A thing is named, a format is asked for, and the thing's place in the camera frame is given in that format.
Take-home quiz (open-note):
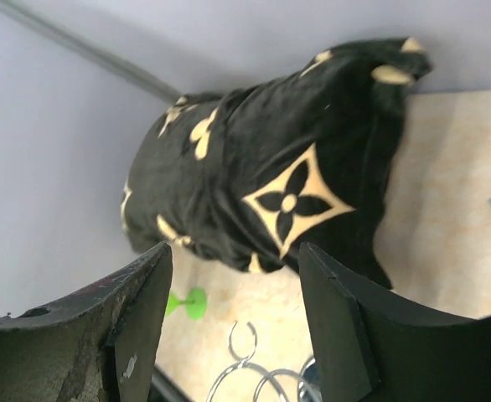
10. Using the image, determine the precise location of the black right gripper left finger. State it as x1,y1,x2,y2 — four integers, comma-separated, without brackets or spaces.
0,243,173,401

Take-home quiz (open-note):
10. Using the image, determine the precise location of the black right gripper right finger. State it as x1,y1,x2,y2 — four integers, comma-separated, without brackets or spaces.
299,244,491,402

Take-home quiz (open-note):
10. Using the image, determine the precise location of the green wine glass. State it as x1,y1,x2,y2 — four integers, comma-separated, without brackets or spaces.
164,287,208,321

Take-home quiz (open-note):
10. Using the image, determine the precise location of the chrome wine glass rack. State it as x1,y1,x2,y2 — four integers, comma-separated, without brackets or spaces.
205,321,323,402

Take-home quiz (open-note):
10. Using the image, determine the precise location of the black floral pattern blanket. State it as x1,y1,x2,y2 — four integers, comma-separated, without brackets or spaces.
120,37,432,288

